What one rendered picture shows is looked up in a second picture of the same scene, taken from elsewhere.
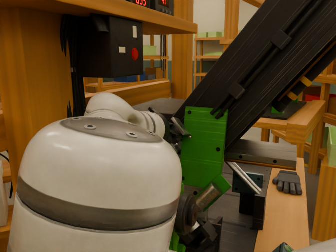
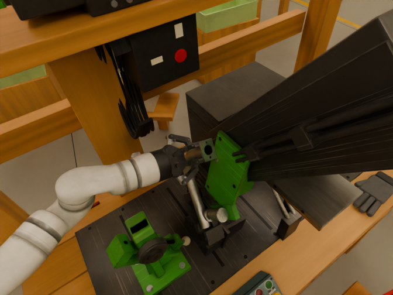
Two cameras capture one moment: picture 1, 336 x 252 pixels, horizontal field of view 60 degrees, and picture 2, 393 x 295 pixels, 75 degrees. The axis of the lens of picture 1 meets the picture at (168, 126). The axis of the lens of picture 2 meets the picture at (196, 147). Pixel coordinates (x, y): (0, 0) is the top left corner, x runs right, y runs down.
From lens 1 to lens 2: 0.57 m
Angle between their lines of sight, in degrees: 46
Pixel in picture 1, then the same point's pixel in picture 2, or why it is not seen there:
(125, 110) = (77, 199)
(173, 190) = not seen: outside the picture
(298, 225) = (323, 253)
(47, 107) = (95, 110)
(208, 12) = not seen: outside the picture
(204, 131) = (227, 164)
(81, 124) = not seen: outside the picture
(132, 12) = (164, 16)
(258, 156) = (289, 196)
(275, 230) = (295, 246)
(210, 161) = (227, 190)
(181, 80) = (319, 13)
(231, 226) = (259, 222)
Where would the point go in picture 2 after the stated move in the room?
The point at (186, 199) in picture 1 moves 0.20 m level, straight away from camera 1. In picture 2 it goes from (145, 249) to (199, 186)
